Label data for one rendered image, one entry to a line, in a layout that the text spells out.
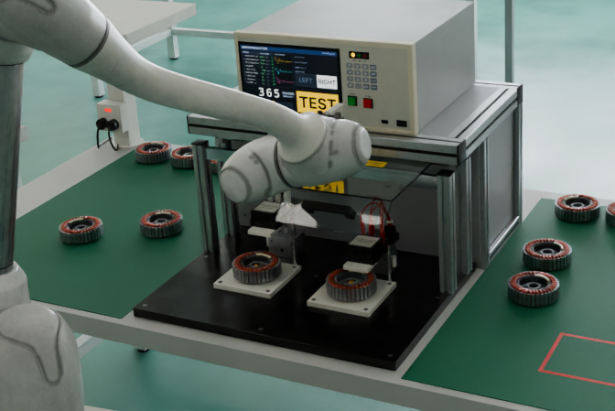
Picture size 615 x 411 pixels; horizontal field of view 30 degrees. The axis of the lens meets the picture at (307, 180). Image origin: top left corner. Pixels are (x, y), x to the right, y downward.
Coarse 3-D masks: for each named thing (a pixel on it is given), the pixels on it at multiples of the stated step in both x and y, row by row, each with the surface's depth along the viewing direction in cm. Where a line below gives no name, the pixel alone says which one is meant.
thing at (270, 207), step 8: (264, 200) 270; (256, 208) 266; (264, 208) 266; (272, 208) 266; (256, 216) 265; (264, 216) 264; (272, 216) 263; (256, 224) 266; (264, 224) 265; (272, 224) 264; (280, 224) 265; (248, 232) 265; (256, 232) 264; (264, 232) 263; (272, 232) 263
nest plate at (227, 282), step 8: (288, 264) 269; (232, 272) 267; (288, 272) 265; (296, 272) 266; (224, 280) 264; (232, 280) 264; (272, 280) 262; (280, 280) 262; (288, 280) 263; (224, 288) 262; (232, 288) 261; (240, 288) 260; (248, 288) 259; (256, 288) 259; (264, 288) 259; (272, 288) 258; (280, 288) 260; (256, 296) 258; (264, 296) 257; (272, 296) 257
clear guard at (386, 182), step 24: (384, 168) 245; (408, 168) 244; (288, 192) 239; (312, 192) 237; (336, 192) 235; (360, 192) 234; (384, 192) 233; (288, 216) 237; (312, 216) 234; (336, 216) 232; (360, 216) 230; (384, 216) 228
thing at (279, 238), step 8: (280, 232) 276; (288, 232) 276; (296, 232) 276; (304, 232) 276; (272, 240) 275; (280, 240) 274; (288, 240) 273; (296, 240) 273; (304, 240) 276; (272, 248) 276; (280, 248) 275; (288, 248) 274; (296, 248) 273; (304, 248) 277; (288, 256) 275
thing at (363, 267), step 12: (360, 240) 258; (372, 240) 258; (384, 240) 262; (396, 240) 265; (348, 252) 257; (360, 252) 255; (372, 252) 254; (384, 252) 260; (348, 264) 256; (360, 264) 256; (372, 264) 255
